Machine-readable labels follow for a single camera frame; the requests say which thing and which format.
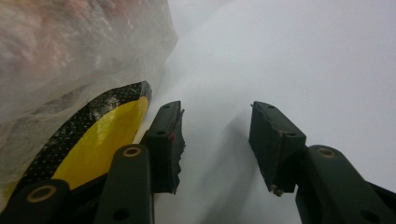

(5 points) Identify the yellow and black snack packet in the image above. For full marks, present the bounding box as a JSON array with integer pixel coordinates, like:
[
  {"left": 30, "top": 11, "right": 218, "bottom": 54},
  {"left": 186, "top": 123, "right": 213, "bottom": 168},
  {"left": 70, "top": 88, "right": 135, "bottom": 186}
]
[{"left": 12, "top": 80, "right": 153, "bottom": 191}]

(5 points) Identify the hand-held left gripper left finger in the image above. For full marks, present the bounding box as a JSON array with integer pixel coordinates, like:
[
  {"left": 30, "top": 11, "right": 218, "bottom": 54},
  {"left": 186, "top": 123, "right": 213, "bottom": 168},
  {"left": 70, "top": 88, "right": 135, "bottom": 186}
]
[{"left": 139, "top": 100, "right": 187, "bottom": 195}]

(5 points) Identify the white paper sheet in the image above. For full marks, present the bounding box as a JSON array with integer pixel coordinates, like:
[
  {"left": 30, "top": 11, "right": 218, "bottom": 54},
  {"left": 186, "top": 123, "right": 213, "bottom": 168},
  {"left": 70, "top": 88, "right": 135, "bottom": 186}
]
[{"left": 132, "top": 0, "right": 396, "bottom": 224}]

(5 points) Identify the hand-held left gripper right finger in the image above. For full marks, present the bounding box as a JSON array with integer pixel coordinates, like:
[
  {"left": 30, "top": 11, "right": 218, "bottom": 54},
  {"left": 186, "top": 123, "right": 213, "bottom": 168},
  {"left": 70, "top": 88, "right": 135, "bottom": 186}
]
[{"left": 247, "top": 101, "right": 308, "bottom": 198}]

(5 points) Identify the clear plastic bag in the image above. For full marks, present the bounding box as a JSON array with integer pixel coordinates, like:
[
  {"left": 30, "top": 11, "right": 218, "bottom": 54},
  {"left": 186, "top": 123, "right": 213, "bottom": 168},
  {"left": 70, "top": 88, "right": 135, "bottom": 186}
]
[{"left": 0, "top": 0, "right": 179, "bottom": 213}]

